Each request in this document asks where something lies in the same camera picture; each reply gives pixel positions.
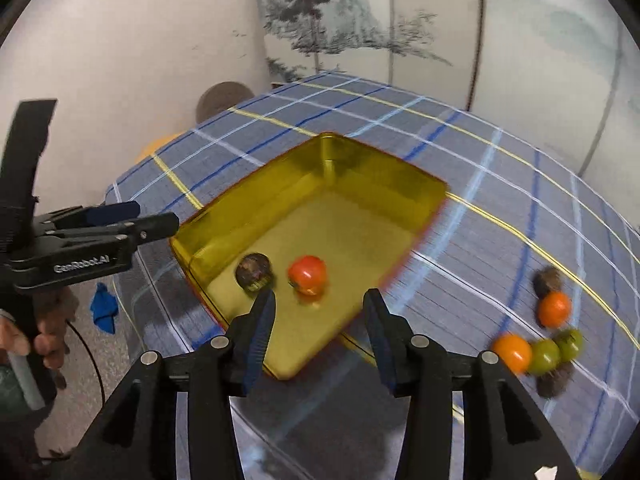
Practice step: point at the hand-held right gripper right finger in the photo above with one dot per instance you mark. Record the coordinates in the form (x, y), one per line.
(382, 340)

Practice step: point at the person's left hand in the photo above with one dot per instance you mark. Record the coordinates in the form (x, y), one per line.
(55, 332)

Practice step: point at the green citrus fruit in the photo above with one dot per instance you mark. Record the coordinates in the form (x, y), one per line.
(544, 357)

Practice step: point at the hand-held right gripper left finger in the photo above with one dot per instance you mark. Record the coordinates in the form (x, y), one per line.
(262, 330)

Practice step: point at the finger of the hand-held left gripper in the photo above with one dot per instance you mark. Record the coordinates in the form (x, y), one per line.
(112, 211)
(152, 227)

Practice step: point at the gold and red tin box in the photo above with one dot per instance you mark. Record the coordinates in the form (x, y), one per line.
(350, 240)

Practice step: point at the green tomato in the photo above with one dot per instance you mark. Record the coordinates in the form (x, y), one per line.
(571, 344)

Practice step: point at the blue plaid tablecloth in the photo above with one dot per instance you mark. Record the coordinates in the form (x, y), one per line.
(500, 210)

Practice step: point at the orange tangerine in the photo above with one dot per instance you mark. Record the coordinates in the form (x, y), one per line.
(512, 352)
(554, 309)

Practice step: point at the dark brown round fruit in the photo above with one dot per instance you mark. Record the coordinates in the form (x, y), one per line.
(254, 272)
(547, 279)
(555, 385)

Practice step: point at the red tomato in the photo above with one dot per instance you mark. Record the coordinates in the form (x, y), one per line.
(307, 272)

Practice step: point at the round brown stool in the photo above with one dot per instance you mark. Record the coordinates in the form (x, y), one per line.
(220, 100)

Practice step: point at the landscape painted folding screen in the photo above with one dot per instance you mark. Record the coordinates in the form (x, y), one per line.
(350, 10)

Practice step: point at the blue cloth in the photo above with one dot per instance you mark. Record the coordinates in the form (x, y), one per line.
(104, 307)

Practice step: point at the person's left forearm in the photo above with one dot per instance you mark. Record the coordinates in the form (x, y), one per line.
(12, 395)

